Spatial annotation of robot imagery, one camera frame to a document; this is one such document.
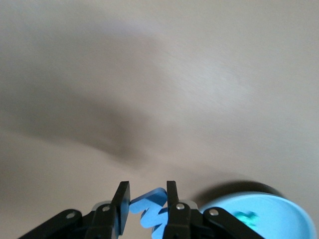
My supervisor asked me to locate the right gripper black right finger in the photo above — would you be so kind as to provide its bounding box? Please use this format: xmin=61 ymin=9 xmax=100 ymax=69
xmin=163 ymin=180 xmax=265 ymax=239

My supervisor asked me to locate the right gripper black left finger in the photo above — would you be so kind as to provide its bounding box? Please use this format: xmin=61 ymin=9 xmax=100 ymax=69
xmin=17 ymin=181 xmax=132 ymax=239

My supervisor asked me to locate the blue letter W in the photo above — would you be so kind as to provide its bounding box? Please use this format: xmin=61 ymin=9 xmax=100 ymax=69
xmin=129 ymin=187 xmax=170 ymax=239

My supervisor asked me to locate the teal letter R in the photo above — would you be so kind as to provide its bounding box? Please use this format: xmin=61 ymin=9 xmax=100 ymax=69
xmin=234 ymin=210 xmax=259 ymax=228

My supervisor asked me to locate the blue plate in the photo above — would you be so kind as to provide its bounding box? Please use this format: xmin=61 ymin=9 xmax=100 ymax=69
xmin=199 ymin=191 xmax=317 ymax=239

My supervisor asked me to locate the brown table cover sheet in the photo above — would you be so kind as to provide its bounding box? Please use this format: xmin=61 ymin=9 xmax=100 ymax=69
xmin=0 ymin=0 xmax=319 ymax=239

